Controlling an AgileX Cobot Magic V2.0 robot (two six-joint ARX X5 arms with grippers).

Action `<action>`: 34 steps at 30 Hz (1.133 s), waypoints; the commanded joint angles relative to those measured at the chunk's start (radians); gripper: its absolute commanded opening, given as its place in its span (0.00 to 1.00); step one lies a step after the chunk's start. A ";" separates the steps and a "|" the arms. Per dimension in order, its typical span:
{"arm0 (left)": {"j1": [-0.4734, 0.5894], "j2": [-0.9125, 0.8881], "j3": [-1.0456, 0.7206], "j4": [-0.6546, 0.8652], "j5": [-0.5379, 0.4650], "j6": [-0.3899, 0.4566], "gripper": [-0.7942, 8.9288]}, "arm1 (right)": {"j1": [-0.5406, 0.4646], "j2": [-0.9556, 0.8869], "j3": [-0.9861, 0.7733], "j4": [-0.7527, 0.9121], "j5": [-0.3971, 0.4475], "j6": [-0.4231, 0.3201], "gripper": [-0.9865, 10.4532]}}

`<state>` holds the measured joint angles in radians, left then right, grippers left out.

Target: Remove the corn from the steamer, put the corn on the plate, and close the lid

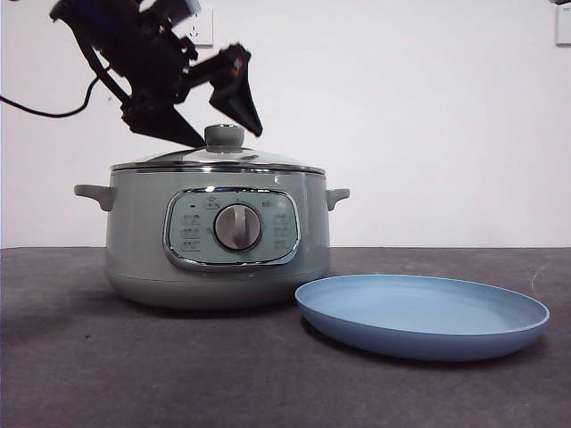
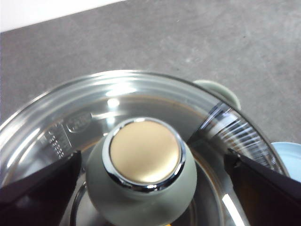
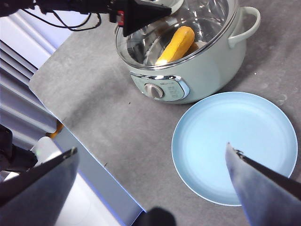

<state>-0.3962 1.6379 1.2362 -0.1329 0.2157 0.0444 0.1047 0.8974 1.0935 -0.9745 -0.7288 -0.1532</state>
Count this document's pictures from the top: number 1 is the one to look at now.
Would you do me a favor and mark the glass lid with green knob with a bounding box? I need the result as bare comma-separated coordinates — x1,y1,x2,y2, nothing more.
110,123,325,175

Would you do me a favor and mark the blue round plate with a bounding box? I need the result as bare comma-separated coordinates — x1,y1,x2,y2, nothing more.
294,274,551,362

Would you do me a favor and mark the white wall socket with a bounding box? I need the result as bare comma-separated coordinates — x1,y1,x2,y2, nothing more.
186,8,215,48

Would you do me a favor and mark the pale green electric steamer pot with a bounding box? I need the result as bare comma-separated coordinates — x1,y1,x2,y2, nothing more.
73,170,352,310

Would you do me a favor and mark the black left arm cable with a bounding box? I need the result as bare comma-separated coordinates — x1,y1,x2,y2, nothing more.
0,39,124,119

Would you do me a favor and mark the white wall switch plate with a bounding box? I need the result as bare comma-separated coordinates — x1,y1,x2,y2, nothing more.
555,6,571,46

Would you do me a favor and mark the pale grey left wrist camera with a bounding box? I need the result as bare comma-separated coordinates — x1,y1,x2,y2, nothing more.
167,0,204,26

